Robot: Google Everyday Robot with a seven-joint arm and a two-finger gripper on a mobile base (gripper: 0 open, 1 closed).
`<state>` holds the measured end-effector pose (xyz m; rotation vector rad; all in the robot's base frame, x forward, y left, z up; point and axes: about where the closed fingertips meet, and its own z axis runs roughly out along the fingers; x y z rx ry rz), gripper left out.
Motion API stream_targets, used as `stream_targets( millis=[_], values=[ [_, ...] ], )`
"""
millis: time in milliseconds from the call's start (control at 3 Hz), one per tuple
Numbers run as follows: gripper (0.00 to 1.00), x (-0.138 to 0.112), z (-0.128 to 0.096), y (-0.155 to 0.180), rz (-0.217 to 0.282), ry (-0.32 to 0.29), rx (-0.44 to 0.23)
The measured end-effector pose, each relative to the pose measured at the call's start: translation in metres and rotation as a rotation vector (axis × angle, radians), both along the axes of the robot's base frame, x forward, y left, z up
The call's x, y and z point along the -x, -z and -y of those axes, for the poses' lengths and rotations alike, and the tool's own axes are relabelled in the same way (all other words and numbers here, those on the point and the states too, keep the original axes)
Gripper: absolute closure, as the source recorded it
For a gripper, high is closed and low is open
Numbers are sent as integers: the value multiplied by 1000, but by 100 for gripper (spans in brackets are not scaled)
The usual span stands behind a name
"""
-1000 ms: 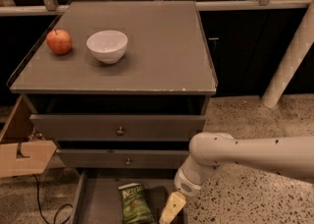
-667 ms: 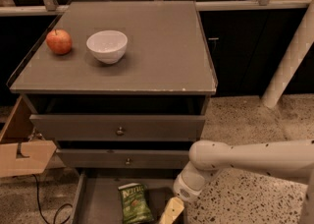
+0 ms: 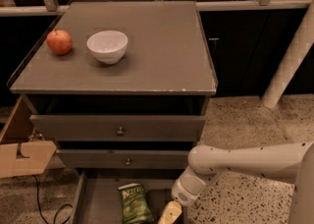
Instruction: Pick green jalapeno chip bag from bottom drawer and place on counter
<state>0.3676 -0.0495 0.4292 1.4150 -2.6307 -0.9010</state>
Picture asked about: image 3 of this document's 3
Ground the red apple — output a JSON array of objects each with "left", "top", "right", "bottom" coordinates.
[{"left": 46, "top": 29, "right": 73, "bottom": 55}]

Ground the green jalapeno chip bag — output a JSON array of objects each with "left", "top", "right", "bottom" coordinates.
[{"left": 118, "top": 183, "right": 154, "bottom": 224}]

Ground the grey drawer cabinet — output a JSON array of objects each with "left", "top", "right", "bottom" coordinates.
[{"left": 9, "top": 2, "right": 217, "bottom": 224}]

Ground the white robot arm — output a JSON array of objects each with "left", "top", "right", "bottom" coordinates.
[{"left": 158, "top": 2, "right": 314, "bottom": 224}]

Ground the grey top drawer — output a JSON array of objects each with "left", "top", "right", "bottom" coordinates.
[{"left": 30, "top": 115, "right": 205, "bottom": 141}]

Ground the white ceramic bowl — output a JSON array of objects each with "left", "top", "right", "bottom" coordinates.
[{"left": 86, "top": 30, "right": 129, "bottom": 64}]

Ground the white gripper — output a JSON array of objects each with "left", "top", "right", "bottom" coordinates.
[{"left": 158, "top": 180, "right": 198, "bottom": 224}]

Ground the brown cardboard box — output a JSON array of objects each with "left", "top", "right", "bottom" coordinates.
[{"left": 0, "top": 97, "right": 56, "bottom": 178}]

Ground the grey drawer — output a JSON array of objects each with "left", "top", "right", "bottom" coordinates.
[
  {"left": 57, "top": 149, "right": 188, "bottom": 170},
  {"left": 30, "top": 115, "right": 205, "bottom": 141},
  {"left": 70, "top": 169, "right": 180, "bottom": 224}
]

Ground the grey bottom drawer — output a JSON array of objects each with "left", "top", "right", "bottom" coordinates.
[{"left": 70, "top": 169, "right": 180, "bottom": 224}]

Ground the black cable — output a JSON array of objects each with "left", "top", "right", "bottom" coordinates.
[{"left": 31, "top": 173, "right": 74, "bottom": 224}]

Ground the grey middle drawer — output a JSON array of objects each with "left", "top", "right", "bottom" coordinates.
[{"left": 57, "top": 149, "right": 188, "bottom": 170}]

